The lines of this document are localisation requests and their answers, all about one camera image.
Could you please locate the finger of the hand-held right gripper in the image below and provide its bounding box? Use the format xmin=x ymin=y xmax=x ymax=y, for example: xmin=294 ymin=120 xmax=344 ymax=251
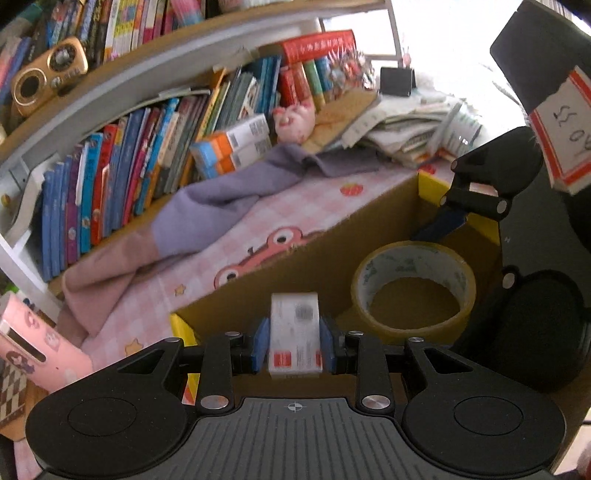
xmin=450 ymin=267 xmax=522 ymax=356
xmin=411 ymin=178 xmax=511 ymax=243

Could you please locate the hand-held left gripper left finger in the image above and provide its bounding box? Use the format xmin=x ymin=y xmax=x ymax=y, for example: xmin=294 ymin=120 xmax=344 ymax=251
xmin=117 ymin=318 xmax=271 ymax=414

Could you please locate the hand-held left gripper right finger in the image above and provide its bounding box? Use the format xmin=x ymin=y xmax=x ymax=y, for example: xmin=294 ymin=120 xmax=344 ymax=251
xmin=318 ymin=316 xmax=476 ymax=413

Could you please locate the small white box red label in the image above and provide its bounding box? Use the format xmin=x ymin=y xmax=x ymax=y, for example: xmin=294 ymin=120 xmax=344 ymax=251
xmin=269 ymin=292 xmax=322 ymax=380

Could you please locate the yellow tape roll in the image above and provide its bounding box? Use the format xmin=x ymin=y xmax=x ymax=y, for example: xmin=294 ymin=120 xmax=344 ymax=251
xmin=351 ymin=241 xmax=477 ymax=346

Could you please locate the brown cardboard box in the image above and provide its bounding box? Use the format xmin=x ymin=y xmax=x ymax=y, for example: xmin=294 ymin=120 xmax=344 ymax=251
xmin=170 ymin=170 xmax=504 ymax=407

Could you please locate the pink cylinder container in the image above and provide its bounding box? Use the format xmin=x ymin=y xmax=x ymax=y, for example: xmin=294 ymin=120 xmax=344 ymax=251
xmin=0 ymin=293 xmax=94 ymax=394

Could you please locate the white roll green print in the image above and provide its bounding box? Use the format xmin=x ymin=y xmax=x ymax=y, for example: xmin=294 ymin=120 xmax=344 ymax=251
xmin=442 ymin=104 xmax=484 ymax=158

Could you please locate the pile of papers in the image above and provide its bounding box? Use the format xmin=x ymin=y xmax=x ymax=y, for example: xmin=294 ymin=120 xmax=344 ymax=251
xmin=342 ymin=90 xmax=462 ymax=169

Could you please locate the brown kraft paper pad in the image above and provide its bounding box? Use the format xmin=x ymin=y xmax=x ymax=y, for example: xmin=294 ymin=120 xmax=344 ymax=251
xmin=301 ymin=88 xmax=382 ymax=154

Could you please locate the purple and mauve cloth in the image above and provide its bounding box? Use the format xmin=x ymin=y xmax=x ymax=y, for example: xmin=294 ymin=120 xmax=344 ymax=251
xmin=61 ymin=143 xmax=384 ymax=337

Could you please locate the black binder clip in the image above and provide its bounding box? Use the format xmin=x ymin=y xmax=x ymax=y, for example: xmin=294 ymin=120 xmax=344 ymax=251
xmin=380 ymin=67 xmax=417 ymax=97

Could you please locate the pink pig plush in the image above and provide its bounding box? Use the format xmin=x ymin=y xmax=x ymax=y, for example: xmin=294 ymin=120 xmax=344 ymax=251
xmin=273 ymin=100 xmax=317 ymax=144

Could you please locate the colourful trinket bundle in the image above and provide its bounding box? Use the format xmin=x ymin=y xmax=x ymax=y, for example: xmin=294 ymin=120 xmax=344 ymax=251
xmin=328 ymin=48 xmax=376 ymax=92

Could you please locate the orange and white carton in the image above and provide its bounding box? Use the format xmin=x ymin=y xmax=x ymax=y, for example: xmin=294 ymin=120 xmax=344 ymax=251
xmin=198 ymin=138 xmax=273 ymax=181
xmin=190 ymin=114 xmax=271 ymax=160

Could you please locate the row of red green books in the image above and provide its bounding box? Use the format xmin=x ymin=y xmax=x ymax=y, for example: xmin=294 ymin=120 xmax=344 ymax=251
xmin=277 ymin=58 xmax=333 ymax=112

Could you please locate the row of blue-spined books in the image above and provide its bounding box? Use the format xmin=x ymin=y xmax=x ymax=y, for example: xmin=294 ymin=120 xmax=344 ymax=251
xmin=39 ymin=55 xmax=283 ymax=283

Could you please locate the checkered game board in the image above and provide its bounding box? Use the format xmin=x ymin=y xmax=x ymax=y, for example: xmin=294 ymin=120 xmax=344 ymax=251
xmin=0 ymin=360 xmax=31 ymax=431

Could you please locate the white bookshelf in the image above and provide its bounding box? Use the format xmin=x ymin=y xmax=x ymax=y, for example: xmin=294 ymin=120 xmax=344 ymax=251
xmin=0 ymin=0 xmax=402 ymax=315

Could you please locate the gold retro radio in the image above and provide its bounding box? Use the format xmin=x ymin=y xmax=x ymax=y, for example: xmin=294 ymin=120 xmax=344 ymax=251
xmin=10 ymin=37 xmax=89 ymax=117

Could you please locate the row of colourful picture books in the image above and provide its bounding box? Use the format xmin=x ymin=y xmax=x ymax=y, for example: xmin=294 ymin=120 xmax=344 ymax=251
xmin=0 ymin=0 xmax=208 ymax=93

